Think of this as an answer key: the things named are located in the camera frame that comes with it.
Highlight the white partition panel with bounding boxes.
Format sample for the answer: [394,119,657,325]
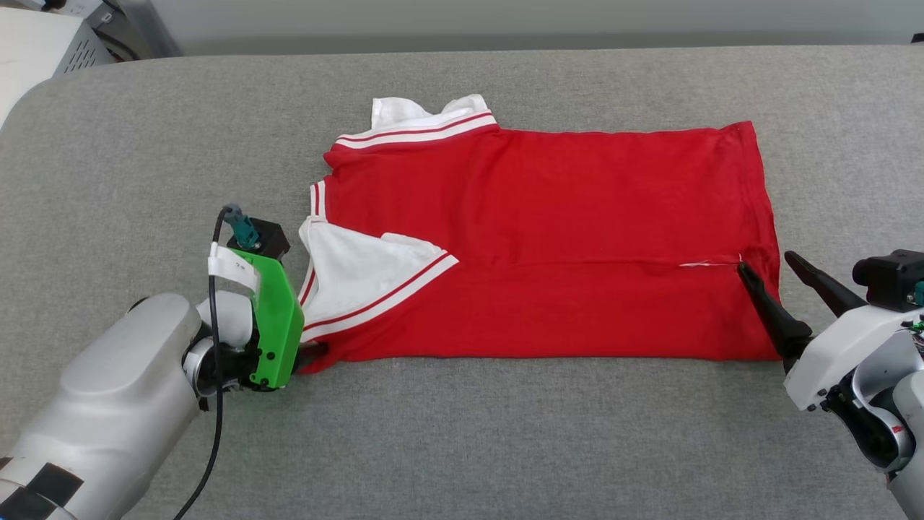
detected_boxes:
[115,0,924,59]

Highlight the white paper cable tag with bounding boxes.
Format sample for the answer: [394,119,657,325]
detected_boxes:
[208,243,261,293]

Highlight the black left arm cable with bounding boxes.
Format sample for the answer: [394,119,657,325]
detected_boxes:
[172,204,261,520]

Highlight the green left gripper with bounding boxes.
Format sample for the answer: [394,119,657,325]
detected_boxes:
[231,248,329,391]

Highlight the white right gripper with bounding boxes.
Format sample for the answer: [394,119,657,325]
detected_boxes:
[736,250,914,412]

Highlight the white box with black handle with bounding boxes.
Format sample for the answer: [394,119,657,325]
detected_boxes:
[0,7,116,131]

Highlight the red and white shirt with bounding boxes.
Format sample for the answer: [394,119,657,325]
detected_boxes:
[297,94,784,375]

